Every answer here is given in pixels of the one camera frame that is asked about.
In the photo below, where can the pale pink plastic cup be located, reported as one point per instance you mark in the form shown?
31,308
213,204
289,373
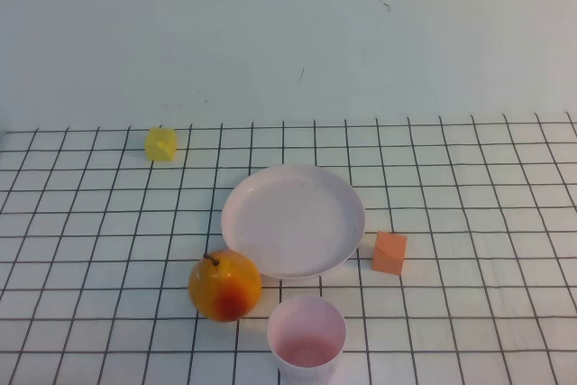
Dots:
306,358

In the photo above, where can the pale pink round plate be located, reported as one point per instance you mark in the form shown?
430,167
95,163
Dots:
293,222

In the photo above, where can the yellow cube block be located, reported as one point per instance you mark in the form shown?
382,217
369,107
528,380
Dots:
160,145

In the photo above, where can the orange cube block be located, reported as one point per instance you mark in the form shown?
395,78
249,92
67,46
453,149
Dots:
388,254

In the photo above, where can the orange yellow pear fruit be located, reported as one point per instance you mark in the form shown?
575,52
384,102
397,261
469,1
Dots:
225,288

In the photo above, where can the white black-grid tablecloth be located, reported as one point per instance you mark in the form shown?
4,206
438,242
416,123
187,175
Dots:
90,222

